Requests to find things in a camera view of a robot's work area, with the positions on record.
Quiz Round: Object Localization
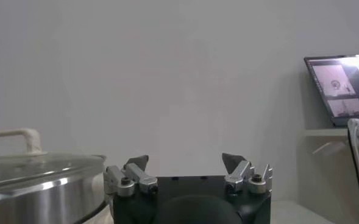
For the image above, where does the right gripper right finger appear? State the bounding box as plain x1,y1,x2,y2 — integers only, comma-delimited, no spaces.
221,152,273,195

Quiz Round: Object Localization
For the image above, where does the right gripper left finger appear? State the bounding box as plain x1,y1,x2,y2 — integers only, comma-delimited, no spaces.
104,155,158,198

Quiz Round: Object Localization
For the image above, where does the glass lid with white handle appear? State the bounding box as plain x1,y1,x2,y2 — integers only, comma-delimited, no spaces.
0,127,107,191

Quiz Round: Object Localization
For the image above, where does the perforated steel steamer basket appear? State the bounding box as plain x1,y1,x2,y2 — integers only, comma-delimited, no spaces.
0,170,108,224

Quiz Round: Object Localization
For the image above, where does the grey open laptop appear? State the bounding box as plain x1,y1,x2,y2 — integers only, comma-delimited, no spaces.
303,54,359,128

